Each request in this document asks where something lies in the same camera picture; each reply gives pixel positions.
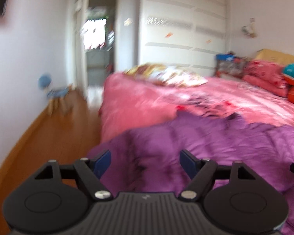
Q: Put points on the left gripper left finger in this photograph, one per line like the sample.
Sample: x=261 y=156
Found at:
x=89 y=173

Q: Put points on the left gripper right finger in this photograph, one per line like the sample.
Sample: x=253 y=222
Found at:
x=201 y=173

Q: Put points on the purple down jacket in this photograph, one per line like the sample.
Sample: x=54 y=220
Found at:
x=147 y=159

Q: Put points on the pink bed blanket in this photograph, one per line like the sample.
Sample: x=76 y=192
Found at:
x=129 y=103

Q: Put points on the patterned yellow pillow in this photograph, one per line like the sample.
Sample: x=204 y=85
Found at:
x=167 y=76

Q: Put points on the pink folded quilt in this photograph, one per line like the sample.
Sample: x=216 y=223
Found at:
x=266 y=75

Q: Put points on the blue box on nightstand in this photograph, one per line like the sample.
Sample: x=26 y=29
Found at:
x=225 y=57

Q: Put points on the yellow padded headboard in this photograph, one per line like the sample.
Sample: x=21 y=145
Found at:
x=275 y=57

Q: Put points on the white sliding wardrobe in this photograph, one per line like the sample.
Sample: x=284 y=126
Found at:
x=184 y=33

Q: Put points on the white room door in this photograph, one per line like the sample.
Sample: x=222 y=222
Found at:
x=80 y=67

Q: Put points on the wall lamp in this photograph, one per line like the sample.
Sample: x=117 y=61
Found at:
x=249 y=30

